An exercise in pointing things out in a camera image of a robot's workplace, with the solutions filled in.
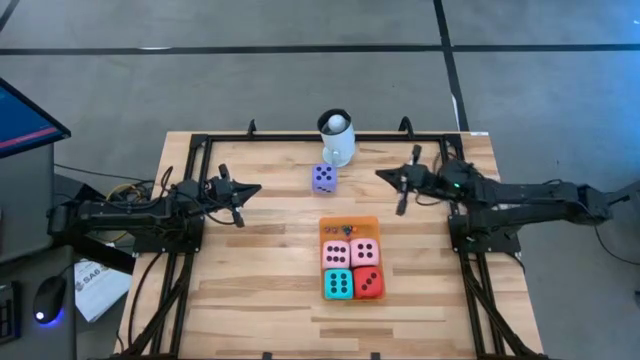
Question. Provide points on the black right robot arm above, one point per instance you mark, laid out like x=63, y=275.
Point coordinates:
x=525, y=200

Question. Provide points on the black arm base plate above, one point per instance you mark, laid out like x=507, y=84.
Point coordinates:
x=500, y=245
x=150, y=245

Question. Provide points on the yellow connector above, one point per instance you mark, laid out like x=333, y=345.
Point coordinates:
x=127, y=189

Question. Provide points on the white ball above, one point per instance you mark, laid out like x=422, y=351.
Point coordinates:
x=337, y=123

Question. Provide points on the black computer mouse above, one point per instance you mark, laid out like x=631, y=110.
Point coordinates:
x=49, y=297

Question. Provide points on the white printed paper booklet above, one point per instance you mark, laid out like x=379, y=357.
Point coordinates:
x=100, y=295

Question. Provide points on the white cylindrical cup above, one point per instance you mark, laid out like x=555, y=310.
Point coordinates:
x=340, y=147

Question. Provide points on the large teal foam die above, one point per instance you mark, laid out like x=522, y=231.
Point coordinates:
x=331, y=294

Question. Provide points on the computer monitor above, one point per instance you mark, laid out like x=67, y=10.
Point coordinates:
x=25, y=120

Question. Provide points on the black metal table frame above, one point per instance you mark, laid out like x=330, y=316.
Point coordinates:
x=280, y=137

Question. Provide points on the black keyboard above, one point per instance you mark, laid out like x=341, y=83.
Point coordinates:
x=9, y=315

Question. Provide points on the large red foam die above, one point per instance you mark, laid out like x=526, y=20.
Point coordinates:
x=361, y=292

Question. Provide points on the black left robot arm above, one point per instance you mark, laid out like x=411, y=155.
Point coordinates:
x=125, y=212

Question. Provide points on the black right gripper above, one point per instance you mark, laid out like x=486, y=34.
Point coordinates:
x=417, y=180

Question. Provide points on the large purple foam die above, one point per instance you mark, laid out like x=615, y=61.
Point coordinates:
x=324, y=186

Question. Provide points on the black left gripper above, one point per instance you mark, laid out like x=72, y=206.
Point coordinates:
x=222, y=192

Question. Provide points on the orange translucent plastic bin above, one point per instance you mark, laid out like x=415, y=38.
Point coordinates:
x=367, y=225

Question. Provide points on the black equipment box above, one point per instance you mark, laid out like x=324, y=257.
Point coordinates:
x=100, y=255

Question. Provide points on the grey computer case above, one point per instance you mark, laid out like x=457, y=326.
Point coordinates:
x=25, y=200

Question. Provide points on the black frame clamp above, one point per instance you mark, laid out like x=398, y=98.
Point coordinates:
x=406, y=127
x=375, y=356
x=252, y=129
x=267, y=356

